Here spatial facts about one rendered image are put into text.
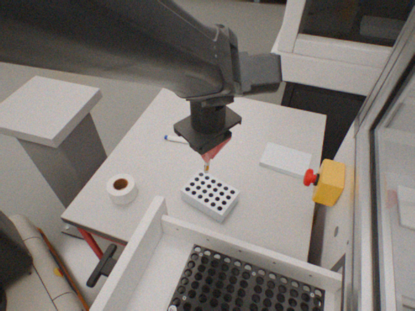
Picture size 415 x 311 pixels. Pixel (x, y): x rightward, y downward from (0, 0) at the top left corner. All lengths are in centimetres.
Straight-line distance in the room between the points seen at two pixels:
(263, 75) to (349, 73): 67
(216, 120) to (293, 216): 38
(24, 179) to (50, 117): 101
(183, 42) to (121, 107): 212
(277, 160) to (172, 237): 38
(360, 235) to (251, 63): 29
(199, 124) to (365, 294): 32
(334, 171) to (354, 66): 47
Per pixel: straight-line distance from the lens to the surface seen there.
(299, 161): 83
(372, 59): 103
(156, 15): 17
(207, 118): 43
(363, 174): 56
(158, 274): 58
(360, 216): 50
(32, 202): 190
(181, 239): 60
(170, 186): 76
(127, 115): 222
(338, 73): 105
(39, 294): 128
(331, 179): 64
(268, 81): 40
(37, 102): 116
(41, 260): 135
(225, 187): 72
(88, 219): 76
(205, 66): 24
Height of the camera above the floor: 137
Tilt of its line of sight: 49 degrees down
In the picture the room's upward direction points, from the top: straight up
